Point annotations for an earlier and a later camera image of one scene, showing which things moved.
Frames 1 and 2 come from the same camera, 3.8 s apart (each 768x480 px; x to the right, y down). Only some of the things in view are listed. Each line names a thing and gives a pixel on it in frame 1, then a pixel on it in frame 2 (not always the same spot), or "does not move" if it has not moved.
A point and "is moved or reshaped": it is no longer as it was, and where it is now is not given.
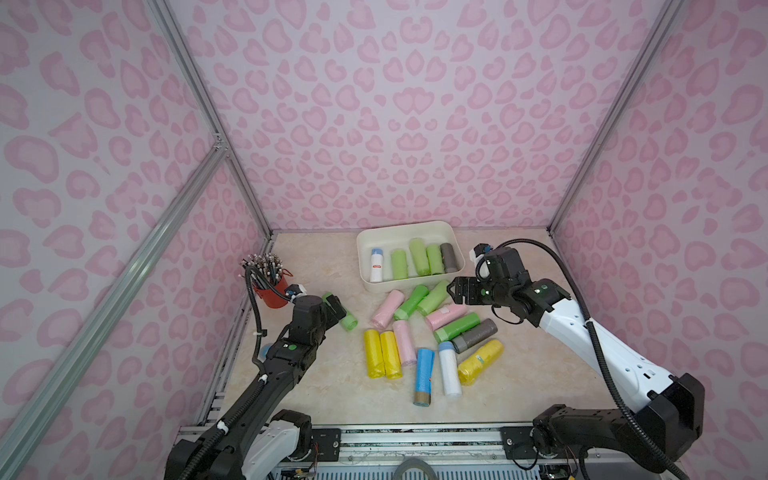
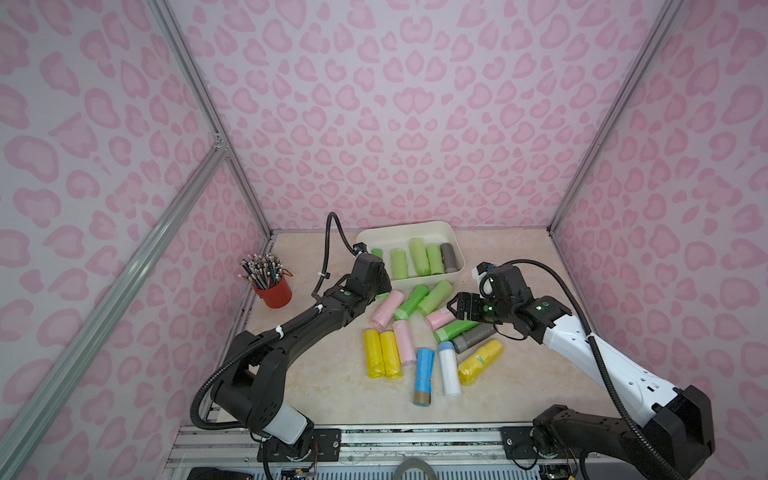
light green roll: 419,254 does not move
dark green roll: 349,323 is moved or reshaped
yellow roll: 374,354 does not move
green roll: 399,264 does not move
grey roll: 448,257 does not move
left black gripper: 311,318 to 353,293
